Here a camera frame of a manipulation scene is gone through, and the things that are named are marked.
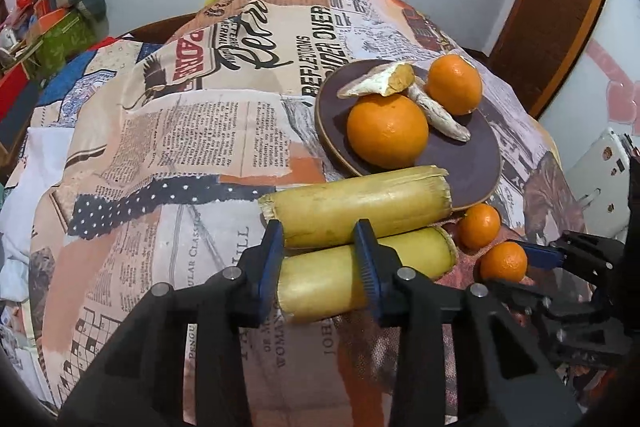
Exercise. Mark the brown wooden door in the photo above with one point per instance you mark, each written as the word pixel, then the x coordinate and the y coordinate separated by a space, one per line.
pixel 539 44

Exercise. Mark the newspaper print tablecloth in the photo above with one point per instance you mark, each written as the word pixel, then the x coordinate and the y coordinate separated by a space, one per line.
pixel 168 159

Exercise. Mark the small mandarin front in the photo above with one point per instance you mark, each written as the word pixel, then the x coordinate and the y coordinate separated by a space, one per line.
pixel 506 261

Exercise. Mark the white sliding door with hearts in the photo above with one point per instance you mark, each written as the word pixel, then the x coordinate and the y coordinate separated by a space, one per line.
pixel 594 118

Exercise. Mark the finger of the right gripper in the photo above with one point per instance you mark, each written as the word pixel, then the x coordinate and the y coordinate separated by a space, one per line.
pixel 542 257

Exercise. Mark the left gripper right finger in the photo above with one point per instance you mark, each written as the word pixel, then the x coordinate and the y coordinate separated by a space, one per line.
pixel 502 377

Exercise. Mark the large pomelo peel slice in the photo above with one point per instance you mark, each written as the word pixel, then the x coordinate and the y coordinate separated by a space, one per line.
pixel 384 80

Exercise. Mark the small pomelo peel slice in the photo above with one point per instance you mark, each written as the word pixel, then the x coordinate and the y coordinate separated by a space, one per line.
pixel 435 113

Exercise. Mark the green storage box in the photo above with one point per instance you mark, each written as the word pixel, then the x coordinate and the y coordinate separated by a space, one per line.
pixel 61 36

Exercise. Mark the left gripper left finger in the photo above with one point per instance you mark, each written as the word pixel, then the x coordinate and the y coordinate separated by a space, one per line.
pixel 137 377

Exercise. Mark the small mandarin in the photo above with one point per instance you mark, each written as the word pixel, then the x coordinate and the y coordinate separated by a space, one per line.
pixel 506 261
pixel 479 227

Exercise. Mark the red box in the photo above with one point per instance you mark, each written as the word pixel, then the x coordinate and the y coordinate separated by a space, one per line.
pixel 12 84

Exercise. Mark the large orange with sticker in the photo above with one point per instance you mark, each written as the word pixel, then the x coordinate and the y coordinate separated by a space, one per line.
pixel 455 84

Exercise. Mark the sugarcane piece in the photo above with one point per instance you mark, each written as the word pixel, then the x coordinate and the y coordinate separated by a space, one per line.
pixel 322 284
pixel 394 202

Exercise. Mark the patchwork bed quilt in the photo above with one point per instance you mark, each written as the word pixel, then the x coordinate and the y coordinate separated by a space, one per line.
pixel 39 166

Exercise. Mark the dark purple plate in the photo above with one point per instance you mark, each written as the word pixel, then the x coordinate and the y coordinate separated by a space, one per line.
pixel 473 167

